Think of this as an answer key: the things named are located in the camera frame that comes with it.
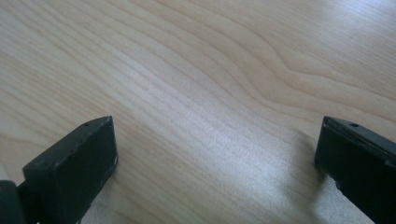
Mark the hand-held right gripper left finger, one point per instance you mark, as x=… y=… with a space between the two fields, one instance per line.
x=71 y=168

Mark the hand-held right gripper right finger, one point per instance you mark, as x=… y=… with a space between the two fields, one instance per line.
x=358 y=165

